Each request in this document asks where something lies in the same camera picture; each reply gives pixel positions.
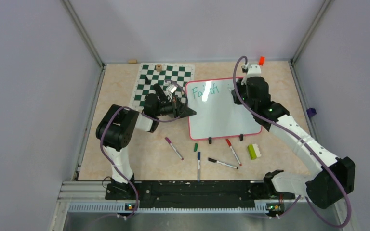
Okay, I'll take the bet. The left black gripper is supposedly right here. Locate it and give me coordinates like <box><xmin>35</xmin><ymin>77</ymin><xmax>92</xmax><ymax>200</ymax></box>
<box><xmin>154</xmin><ymin>95</ymin><xmax>196</xmax><ymax>119</ymax></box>

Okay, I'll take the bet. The pink framed whiteboard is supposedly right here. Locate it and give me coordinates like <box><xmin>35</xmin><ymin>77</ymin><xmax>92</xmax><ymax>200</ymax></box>
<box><xmin>185</xmin><ymin>78</ymin><xmax>262</xmax><ymax>140</ymax></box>

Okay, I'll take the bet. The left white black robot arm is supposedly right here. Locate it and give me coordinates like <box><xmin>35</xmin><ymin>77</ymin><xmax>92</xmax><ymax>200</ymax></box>
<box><xmin>96</xmin><ymin>93</ymin><xmax>197</xmax><ymax>199</ymax></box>

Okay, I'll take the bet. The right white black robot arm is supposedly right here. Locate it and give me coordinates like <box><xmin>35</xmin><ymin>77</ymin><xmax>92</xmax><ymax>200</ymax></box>
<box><xmin>232</xmin><ymin>77</ymin><xmax>355</xmax><ymax>210</ymax></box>

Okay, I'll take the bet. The black microphone grey head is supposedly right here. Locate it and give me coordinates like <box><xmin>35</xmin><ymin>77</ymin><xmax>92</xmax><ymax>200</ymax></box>
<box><xmin>153</xmin><ymin>83</ymin><xmax>169</xmax><ymax>102</ymax></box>

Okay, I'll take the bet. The green white chess mat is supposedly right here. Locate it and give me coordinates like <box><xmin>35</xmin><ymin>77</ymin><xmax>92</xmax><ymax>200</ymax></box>
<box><xmin>129</xmin><ymin>63</ymin><xmax>195</xmax><ymax>111</ymax></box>

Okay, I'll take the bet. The purple cap marker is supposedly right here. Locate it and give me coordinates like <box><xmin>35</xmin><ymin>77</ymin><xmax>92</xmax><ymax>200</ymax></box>
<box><xmin>165</xmin><ymin>137</ymin><xmax>184</xmax><ymax>160</ymax></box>

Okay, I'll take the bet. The orange block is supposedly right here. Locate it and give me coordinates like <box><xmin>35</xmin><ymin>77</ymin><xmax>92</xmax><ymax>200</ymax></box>
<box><xmin>258</xmin><ymin>56</ymin><xmax>265</xmax><ymax>66</ymax></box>

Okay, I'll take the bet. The blue cap marker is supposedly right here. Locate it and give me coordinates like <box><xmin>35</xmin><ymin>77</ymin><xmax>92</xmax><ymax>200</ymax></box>
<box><xmin>197</xmin><ymin>152</ymin><xmax>201</xmax><ymax>181</ymax></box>

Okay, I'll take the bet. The red cap marker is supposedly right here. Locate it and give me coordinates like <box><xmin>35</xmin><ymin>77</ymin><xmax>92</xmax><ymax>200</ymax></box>
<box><xmin>226</xmin><ymin>139</ymin><xmax>242</xmax><ymax>166</ymax></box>

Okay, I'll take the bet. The lime green lego brick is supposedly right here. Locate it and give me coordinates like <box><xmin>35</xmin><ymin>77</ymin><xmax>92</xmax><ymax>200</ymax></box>
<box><xmin>247</xmin><ymin>144</ymin><xmax>262</xmax><ymax>160</ymax></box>

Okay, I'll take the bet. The purple block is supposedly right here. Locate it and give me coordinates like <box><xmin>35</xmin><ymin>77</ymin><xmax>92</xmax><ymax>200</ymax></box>
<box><xmin>306</xmin><ymin>108</ymin><xmax>317</xmax><ymax>118</ymax></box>

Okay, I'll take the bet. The black cap marker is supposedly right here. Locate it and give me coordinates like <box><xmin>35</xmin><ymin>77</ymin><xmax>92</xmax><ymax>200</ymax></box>
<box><xmin>208</xmin><ymin>157</ymin><xmax>238</xmax><ymax>169</ymax></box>

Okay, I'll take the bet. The wooden cork piece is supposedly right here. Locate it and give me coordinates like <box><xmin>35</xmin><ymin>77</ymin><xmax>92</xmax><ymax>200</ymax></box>
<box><xmin>128</xmin><ymin>59</ymin><xmax>137</xmax><ymax>64</ymax></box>

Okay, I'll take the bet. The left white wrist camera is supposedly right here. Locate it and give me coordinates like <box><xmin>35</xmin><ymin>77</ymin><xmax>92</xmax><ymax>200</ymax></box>
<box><xmin>165</xmin><ymin>81</ymin><xmax>181</xmax><ymax>96</ymax></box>

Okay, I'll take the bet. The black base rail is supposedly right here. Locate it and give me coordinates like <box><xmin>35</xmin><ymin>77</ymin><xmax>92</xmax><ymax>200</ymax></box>
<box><xmin>105</xmin><ymin>180</ymin><xmax>295</xmax><ymax>209</ymax></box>

